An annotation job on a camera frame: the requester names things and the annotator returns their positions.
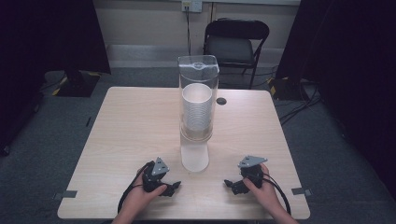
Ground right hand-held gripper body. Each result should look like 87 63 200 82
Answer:
237 155 269 189

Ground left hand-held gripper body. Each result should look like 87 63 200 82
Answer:
141 156 171 193

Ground person's left hand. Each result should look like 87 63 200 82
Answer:
128 165 168 217

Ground person's right hand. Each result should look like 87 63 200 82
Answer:
242 162 282 216

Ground clear plastic cup dispenser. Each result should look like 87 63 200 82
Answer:
177 54 220 174

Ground grey tape strip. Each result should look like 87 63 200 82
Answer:
53 189 78 201
290 187 313 197

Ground stack of white paper cups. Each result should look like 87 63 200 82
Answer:
181 82 214 133

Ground black stand base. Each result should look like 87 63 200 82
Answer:
268 76 311 102
51 70 103 98

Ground black folding chair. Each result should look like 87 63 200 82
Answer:
203 18 271 91

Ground black curtain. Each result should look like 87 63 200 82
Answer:
0 0 112 157
275 0 396 202

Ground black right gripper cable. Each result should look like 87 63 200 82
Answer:
262 173 292 217

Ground black floor cables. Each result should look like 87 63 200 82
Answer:
277 81 323 126

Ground black power cable on wall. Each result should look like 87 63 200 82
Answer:
185 6 192 57

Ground white wall outlet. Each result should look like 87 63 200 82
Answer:
181 0 204 14

